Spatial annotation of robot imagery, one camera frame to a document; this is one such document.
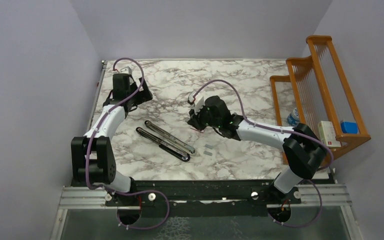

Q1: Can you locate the long black silver stapler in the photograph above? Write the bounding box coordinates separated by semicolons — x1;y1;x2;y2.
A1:
135;120;197;163

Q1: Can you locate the wooden orange rack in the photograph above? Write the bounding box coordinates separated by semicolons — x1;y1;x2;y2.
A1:
269;35;371;159

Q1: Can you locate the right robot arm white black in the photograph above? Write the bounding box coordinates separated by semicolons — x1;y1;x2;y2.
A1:
187;95;328;204

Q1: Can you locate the blue white bottle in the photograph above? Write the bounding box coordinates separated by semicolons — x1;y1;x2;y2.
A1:
286;107;300;127

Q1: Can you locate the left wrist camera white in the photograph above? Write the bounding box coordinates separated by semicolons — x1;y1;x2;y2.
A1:
118;66;133;76

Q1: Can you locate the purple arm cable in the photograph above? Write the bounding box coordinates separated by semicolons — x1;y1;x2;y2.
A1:
190;79;335;229
84;57;171;231

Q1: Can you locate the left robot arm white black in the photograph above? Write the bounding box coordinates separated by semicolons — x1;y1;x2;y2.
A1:
70;73;153;206

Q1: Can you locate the red white staple box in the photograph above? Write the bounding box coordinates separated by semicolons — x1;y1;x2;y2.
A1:
191;128;205;134

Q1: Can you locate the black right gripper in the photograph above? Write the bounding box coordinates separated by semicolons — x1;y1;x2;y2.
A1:
187;103;221;132

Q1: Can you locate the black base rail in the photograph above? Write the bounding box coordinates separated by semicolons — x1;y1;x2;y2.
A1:
71;177;302;218

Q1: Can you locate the blue small box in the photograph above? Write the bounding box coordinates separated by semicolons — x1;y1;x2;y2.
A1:
340;120;359;134

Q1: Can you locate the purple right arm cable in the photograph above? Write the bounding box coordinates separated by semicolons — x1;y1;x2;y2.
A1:
190;79;335;229

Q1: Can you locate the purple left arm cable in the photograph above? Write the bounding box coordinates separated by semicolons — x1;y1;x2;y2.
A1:
84;57;171;231

